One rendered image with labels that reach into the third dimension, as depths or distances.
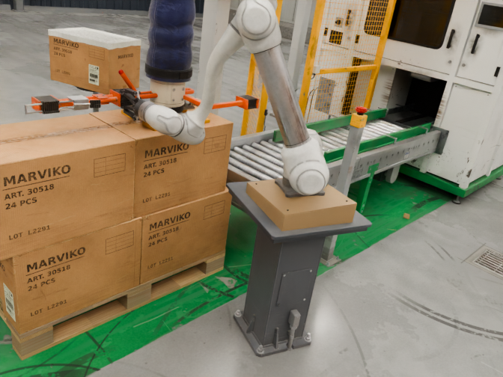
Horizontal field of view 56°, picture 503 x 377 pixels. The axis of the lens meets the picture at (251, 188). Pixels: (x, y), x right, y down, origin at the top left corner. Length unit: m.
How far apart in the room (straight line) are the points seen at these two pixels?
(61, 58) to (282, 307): 2.81
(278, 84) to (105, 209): 0.96
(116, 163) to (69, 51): 2.17
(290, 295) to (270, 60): 1.12
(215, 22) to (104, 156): 1.99
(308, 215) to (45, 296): 1.18
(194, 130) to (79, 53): 2.18
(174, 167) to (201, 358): 0.92
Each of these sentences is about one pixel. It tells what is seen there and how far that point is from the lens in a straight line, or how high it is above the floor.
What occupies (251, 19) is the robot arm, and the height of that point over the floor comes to 1.53.
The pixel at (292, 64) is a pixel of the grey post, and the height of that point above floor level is 0.67.
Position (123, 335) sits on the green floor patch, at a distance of 2.49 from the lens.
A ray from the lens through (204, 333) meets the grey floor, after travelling 2.51.
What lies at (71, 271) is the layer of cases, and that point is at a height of 0.38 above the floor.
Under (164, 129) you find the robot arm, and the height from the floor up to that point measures 1.05.
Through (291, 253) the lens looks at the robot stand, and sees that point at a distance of 2.16.
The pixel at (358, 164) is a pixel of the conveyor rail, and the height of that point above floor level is 0.54.
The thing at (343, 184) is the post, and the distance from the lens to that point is 2.96.
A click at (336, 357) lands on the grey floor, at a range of 2.54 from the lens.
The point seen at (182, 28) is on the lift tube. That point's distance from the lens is 2.27.
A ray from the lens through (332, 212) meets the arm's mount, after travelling 2.01.
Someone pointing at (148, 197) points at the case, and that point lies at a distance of 2.31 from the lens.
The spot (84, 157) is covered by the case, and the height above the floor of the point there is 0.91.
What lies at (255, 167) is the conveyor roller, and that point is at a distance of 3.05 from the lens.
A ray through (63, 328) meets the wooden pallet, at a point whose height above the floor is 0.02.
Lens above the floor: 1.69
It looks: 25 degrees down
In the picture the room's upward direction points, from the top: 8 degrees clockwise
